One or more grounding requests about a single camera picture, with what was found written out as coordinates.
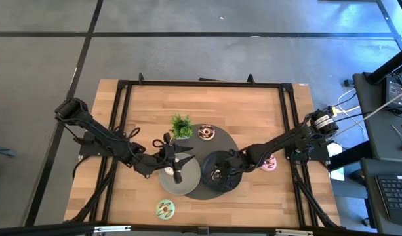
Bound green glazed donut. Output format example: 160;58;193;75
155;199;176;221

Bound grey round plate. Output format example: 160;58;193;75
158;156;201;197

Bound black aluminium table frame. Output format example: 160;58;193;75
64;72;341;230

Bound dark grey side desk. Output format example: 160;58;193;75
361;157;402;236
353;72;402;155

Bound black overhead crossbeam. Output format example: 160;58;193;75
0;222;402;236

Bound silver metal bracket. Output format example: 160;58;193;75
275;228;315;236
94;225;132;233

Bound white paper sheet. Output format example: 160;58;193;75
327;142;346;182

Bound pink glazed donut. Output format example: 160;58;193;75
260;155;277;172

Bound green artificial plant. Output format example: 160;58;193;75
169;113;193;138

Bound black diagonal beam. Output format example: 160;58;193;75
366;45;402;85
328;140;374;171

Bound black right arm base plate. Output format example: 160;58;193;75
284;137;331;165

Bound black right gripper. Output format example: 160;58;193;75
209;147;254;191

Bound white glazed donut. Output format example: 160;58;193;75
163;157;181;176

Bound black laptop keyboard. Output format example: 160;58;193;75
376;175;402;227

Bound thin white rod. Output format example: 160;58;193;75
334;87;402;138

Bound grey floor object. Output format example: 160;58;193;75
0;143;17;158

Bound black power adapter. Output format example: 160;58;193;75
385;75;402;113

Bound chocolate sprinkle donut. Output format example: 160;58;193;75
197;123;216;142

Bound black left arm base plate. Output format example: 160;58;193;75
78;130;123;158

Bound dark woven round placemat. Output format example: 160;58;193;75
177;123;241;201

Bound black round plate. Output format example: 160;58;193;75
200;149;243;193

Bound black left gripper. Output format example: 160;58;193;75
153;132;197;184

